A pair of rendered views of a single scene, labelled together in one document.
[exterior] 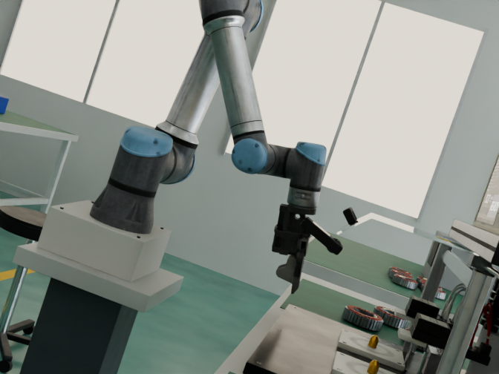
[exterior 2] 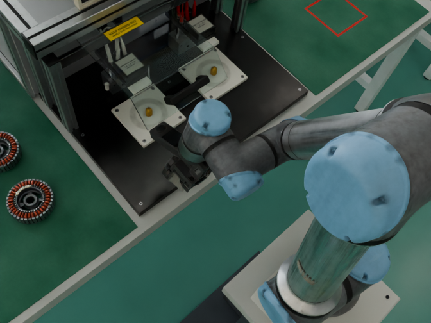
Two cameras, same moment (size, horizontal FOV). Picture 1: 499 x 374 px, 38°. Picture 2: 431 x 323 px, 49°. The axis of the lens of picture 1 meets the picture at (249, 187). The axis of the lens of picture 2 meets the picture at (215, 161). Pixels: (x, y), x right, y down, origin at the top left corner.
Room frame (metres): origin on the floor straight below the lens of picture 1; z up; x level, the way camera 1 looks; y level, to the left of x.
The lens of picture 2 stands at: (2.17, 0.15, 1.91)
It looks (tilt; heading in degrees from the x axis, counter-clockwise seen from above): 61 degrees down; 209
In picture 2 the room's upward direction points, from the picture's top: 12 degrees clockwise
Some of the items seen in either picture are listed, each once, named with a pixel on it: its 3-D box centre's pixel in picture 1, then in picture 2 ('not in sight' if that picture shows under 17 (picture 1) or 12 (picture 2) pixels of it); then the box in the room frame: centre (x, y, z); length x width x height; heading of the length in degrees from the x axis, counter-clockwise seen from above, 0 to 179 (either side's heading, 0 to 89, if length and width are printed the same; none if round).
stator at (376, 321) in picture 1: (362, 317); (31, 200); (2.03, -0.42, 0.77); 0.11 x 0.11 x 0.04
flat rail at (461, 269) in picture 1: (457, 266); (160, 8); (1.51, -0.46, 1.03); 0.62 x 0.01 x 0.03; 171
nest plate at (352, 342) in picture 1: (370, 349); (148, 115); (1.64, -0.38, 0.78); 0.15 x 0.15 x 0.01; 81
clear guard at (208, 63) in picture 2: (412, 243); (145, 50); (1.64, -0.39, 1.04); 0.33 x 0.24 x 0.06; 81
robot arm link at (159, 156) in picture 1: (143, 156); (350, 261); (1.73, 0.26, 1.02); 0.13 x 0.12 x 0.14; 163
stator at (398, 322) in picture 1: (390, 317); not in sight; (2.19, -0.53, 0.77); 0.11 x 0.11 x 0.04
